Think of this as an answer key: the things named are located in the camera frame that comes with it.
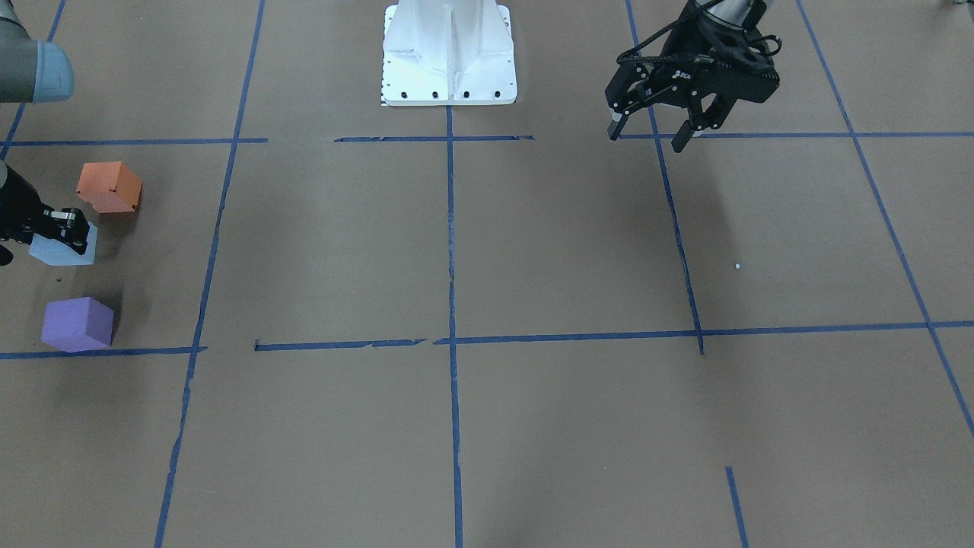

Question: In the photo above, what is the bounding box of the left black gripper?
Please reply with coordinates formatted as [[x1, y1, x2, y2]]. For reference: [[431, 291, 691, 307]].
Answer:
[[605, 1, 781, 153]]

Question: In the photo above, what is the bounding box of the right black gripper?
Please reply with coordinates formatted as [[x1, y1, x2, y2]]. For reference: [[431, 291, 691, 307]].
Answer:
[[1, 164, 91, 254]]

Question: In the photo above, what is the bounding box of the light blue foam block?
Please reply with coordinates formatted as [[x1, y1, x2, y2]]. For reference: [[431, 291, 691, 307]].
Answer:
[[28, 221, 98, 266]]

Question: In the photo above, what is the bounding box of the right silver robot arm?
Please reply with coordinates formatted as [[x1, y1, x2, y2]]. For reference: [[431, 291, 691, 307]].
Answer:
[[1, 1, 95, 259]]

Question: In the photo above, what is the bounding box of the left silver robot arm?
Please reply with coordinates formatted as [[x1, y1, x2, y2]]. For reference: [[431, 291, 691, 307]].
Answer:
[[605, 1, 782, 153]]

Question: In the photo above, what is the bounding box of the orange foam block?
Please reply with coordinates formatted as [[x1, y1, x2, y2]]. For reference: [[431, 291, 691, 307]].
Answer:
[[75, 161, 143, 214]]

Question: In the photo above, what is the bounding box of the purple foam block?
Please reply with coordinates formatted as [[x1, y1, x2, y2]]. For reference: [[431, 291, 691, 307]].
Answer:
[[41, 296, 114, 353]]

